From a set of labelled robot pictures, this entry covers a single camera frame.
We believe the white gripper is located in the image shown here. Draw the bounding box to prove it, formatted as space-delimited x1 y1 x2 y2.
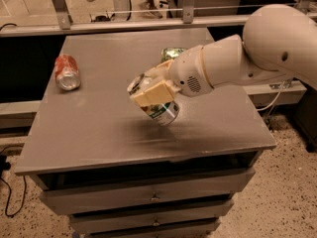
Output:
129 45 213 107

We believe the white green 7up can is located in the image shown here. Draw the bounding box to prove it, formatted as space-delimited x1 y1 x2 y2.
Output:
127 72 180 127

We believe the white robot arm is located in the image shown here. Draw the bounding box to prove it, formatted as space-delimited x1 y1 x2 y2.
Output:
127 4 317 107

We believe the green soda can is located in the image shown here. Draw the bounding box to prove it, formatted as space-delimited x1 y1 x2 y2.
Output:
160 48 185 62

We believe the orange soda can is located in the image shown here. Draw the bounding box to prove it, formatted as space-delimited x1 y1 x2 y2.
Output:
54 54 80 91

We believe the grey drawer cabinet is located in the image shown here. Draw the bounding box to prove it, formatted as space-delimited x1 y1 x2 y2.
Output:
14 27 277 238

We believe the grey metal railing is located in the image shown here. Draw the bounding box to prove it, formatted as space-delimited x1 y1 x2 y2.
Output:
0 0 316 37

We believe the top grey drawer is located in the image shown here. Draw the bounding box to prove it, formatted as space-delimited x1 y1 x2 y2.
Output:
40 168 255 215

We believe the grey drawer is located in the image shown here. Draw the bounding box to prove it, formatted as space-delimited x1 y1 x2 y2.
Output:
70 199 233 234
83 217 222 238
40 168 255 215

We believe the middle grey drawer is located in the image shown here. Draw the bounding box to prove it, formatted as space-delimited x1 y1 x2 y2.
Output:
70 199 233 234

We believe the bottom grey drawer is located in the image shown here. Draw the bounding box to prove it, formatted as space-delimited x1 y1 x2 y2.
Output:
83 217 222 238

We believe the white cable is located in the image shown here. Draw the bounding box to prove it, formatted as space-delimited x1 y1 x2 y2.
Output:
256 81 287 113

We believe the black floor cable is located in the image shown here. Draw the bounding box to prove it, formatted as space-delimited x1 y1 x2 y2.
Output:
0 145 28 218

